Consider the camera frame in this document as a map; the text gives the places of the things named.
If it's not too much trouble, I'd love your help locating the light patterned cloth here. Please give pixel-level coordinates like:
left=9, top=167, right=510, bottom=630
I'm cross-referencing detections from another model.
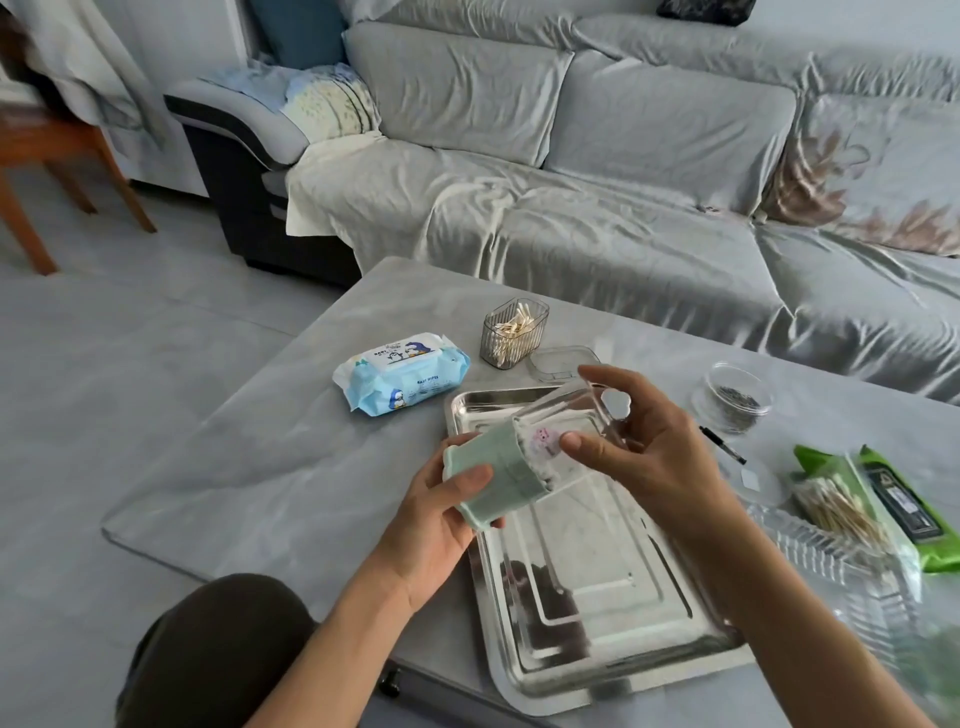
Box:
left=201, top=63, right=385, bottom=145

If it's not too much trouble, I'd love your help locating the bunch of cotton swabs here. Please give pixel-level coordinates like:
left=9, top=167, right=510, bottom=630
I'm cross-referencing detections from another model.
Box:
left=491, top=300, right=541, bottom=340

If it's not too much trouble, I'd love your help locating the stainless steel tray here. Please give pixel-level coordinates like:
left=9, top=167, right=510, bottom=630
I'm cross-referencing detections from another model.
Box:
left=444, top=385, right=756, bottom=718

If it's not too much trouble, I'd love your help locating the clear round jar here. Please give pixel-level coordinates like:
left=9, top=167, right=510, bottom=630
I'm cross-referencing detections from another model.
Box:
left=690, top=362, right=774, bottom=437

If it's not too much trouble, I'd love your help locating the clear container with green base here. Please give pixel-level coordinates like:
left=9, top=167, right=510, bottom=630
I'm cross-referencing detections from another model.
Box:
left=441, top=377, right=636, bottom=533

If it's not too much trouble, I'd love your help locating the person's dark trouser leg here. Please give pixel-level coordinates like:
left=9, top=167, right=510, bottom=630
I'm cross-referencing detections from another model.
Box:
left=114, top=573, right=322, bottom=728

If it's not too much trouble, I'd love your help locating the person's right forearm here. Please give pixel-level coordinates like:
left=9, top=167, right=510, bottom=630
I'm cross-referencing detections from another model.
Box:
left=660, top=510, right=939, bottom=728

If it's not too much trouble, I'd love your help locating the blue baby wipes pack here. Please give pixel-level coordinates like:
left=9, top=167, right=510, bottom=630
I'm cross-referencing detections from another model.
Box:
left=332, top=332, right=472, bottom=418

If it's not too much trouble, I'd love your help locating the bag of cotton swabs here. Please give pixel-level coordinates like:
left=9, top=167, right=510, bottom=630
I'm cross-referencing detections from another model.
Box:
left=787, top=471, right=925, bottom=601

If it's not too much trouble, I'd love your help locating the clear ribbed swab holder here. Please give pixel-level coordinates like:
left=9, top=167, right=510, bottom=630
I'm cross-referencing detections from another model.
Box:
left=480, top=297, right=551, bottom=371

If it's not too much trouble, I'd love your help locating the blue pillow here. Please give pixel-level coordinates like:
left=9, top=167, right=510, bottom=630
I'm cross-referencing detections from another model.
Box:
left=246, top=0, right=348, bottom=70

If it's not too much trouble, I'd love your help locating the green wipes pack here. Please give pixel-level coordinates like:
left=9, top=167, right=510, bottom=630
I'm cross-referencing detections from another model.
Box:
left=793, top=444, right=960, bottom=576

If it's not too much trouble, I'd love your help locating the person's left forearm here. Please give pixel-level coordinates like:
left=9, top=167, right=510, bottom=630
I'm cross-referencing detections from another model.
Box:
left=243, top=558, right=421, bottom=728

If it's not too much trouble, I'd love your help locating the person's right hand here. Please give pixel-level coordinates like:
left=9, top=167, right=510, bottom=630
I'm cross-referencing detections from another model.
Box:
left=558, top=365, right=744, bottom=543

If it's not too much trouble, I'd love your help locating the grey sofa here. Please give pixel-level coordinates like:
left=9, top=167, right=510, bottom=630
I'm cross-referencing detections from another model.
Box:
left=163, top=0, right=960, bottom=408

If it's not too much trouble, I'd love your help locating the person's left hand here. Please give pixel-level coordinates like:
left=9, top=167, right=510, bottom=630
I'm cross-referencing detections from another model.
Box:
left=372, top=450, right=507, bottom=612

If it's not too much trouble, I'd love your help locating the clear rectangular lid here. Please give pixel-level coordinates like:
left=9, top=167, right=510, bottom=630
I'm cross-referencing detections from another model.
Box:
left=526, top=345, right=603, bottom=384

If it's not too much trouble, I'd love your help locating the clear plastic packaging tray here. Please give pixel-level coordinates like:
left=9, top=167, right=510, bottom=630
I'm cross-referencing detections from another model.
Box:
left=741, top=501, right=935, bottom=676

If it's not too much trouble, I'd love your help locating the pale draped cloth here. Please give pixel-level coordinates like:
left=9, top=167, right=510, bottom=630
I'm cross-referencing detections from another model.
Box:
left=0, top=0, right=185, bottom=155

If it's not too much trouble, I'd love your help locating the wooden chair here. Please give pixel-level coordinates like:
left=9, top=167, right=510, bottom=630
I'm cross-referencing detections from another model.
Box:
left=0, top=7, right=159, bottom=276

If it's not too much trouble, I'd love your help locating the black pen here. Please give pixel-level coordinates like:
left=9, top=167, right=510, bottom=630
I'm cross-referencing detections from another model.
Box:
left=699, top=426, right=748, bottom=466

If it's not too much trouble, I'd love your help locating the dark cushion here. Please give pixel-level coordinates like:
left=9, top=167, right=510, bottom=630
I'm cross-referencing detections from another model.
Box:
left=657, top=0, right=758, bottom=28

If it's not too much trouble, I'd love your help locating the leaf patterned cushion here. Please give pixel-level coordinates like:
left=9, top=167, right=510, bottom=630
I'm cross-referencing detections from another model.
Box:
left=759, top=93, right=960, bottom=258

